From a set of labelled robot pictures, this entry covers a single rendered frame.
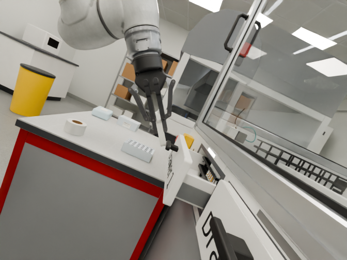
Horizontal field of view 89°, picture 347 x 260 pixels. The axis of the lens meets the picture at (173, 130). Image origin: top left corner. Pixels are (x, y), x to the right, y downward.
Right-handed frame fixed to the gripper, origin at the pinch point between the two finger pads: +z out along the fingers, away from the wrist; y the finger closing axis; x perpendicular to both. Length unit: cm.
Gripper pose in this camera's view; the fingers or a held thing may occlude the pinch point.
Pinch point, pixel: (161, 132)
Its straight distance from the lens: 48.8
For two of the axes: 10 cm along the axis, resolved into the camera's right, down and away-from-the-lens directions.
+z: 1.8, 9.7, 1.5
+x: -0.1, -1.5, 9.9
